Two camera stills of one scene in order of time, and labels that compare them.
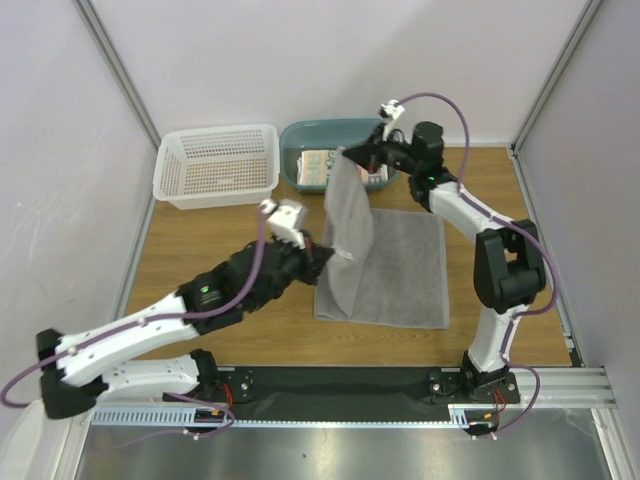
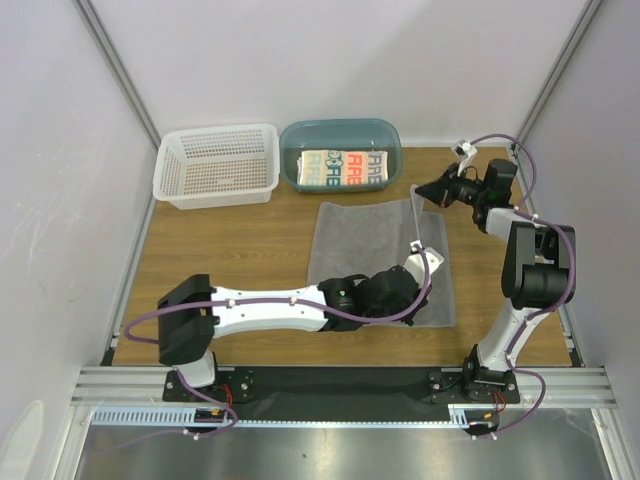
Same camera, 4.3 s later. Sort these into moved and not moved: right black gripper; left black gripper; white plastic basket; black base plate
Moved: left black gripper; right black gripper
Not moved: white plastic basket; black base plate
